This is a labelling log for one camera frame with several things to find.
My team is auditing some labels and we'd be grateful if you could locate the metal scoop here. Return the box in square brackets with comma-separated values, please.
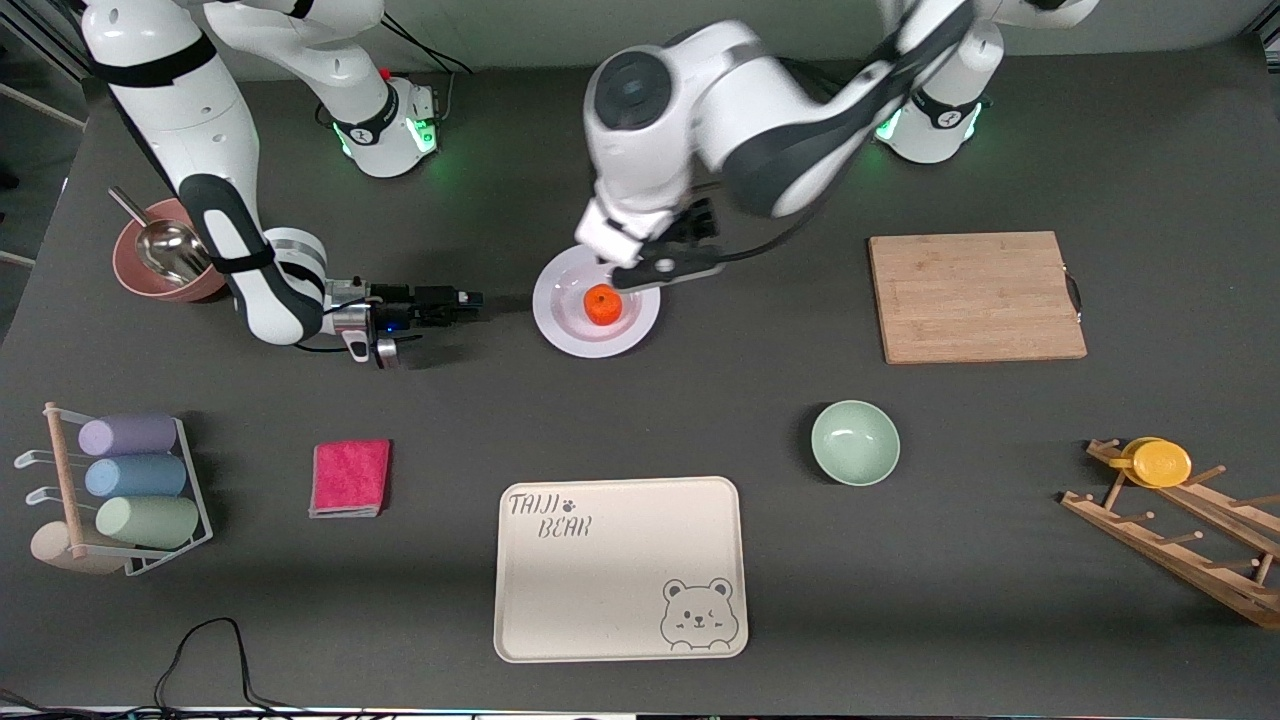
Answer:
[108, 186, 213, 286]

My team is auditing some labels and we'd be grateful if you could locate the mint green bowl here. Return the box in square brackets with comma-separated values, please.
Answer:
[811, 400, 901, 487]

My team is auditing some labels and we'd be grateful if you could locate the cream bear print tray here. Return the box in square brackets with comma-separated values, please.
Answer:
[494, 476, 749, 664]

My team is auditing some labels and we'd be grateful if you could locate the pink bowl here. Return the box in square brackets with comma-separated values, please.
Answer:
[112, 197, 231, 303]

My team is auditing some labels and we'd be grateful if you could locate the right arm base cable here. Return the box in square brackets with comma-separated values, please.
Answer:
[378, 12, 473, 123]

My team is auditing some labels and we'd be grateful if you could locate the blue cup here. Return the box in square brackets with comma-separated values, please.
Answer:
[84, 455, 188, 499]

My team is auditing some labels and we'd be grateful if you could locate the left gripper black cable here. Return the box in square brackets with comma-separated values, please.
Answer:
[715, 170, 851, 263]

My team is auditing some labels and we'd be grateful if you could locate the black looped cable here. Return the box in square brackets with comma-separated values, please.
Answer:
[153, 617, 311, 716]

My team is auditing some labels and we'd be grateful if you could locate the wooden mug rack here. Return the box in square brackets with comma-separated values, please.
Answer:
[1060, 437, 1280, 631]

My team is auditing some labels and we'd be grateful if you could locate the yellow mug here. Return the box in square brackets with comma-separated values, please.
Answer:
[1108, 437, 1193, 489]

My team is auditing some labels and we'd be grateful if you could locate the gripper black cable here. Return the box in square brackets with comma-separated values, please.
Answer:
[295, 278, 426, 354]
[715, 170, 851, 263]

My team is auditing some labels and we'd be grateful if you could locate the purple cup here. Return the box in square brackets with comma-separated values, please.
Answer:
[78, 413, 178, 458]

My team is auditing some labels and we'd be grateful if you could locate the beige cup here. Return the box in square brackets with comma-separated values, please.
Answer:
[30, 522, 126, 576]

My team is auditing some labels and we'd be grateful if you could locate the bamboo cutting board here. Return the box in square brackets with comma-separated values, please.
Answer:
[868, 231, 1088, 365]

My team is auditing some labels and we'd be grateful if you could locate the green cup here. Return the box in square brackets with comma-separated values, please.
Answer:
[95, 496, 200, 550]

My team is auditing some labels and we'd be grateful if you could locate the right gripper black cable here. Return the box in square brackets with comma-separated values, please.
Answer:
[295, 278, 426, 354]

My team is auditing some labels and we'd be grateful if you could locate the white wire cup rack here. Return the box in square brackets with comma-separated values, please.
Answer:
[14, 402, 214, 578]

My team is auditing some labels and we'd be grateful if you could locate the white round plate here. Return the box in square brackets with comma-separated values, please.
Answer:
[532, 245, 661, 359]

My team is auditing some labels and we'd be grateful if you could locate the pink folded cloth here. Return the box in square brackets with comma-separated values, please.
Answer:
[309, 439, 392, 519]

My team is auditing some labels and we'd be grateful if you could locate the black cable at table edge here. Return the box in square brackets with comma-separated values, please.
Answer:
[0, 688, 151, 717]

